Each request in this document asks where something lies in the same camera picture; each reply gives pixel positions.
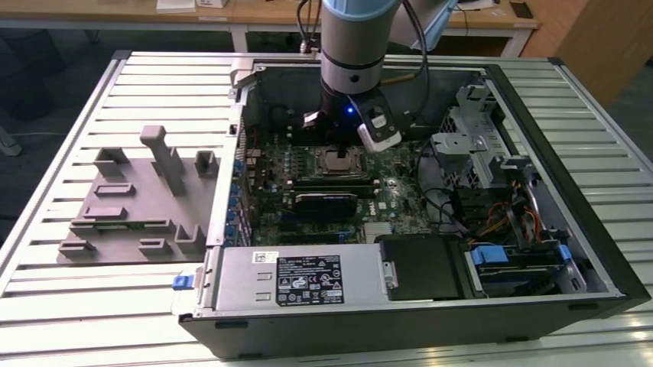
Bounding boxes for metal socket cover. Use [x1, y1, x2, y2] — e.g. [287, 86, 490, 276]
[317, 149, 365, 176]

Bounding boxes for silver CPU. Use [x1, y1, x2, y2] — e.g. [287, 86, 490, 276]
[326, 152, 358, 173]

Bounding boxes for CPU socket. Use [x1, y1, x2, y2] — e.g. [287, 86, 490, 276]
[314, 146, 369, 180]

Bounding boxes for green RAM stick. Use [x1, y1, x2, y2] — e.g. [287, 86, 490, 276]
[291, 186, 378, 198]
[94, 223, 152, 232]

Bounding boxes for black graphics card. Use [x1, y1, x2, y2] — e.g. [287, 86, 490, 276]
[291, 192, 361, 221]

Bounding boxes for metal disk bay cage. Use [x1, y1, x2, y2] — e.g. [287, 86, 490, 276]
[429, 84, 520, 192]

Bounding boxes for green motherboard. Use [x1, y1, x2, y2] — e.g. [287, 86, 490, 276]
[238, 125, 453, 248]

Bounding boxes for silver chipset heatsink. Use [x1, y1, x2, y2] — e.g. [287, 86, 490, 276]
[362, 222, 398, 241]

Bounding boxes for black plastic shroud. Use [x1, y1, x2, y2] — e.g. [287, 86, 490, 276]
[378, 233, 469, 302]

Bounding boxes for wooden desk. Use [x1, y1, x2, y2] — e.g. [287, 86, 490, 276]
[0, 0, 542, 58]

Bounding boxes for grey parts rack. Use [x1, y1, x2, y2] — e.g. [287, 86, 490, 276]
[54, 124, 223, 265]

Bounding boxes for grey power supply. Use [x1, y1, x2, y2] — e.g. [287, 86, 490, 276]
[211, 244, 397, 311]

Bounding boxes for hard disk in blue carrier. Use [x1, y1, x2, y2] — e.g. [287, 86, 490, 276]
[469, 246, 573, 300]

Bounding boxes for blue plastic latch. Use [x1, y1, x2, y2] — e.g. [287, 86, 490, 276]
[171, 271, 199, 292]

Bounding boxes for black PC case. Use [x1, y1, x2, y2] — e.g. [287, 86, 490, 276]
[171, 57, 653, 360]

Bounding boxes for brown wooden cabinet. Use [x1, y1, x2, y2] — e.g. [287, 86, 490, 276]
[522, 0, 653, 106]

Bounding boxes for black office chair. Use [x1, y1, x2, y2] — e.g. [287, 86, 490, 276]
[0, 28, 71, 122]

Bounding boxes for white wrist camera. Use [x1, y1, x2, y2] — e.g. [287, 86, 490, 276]
[355, 97, 405, 154]

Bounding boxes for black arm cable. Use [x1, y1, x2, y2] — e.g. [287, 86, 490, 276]
[401, 0, 433, 129]

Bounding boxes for yellow power wire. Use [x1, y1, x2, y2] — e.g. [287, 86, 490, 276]
[478, 219, 514, 237]

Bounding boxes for orange power wire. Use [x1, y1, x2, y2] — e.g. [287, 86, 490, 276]
[522, 206, 542, 235]

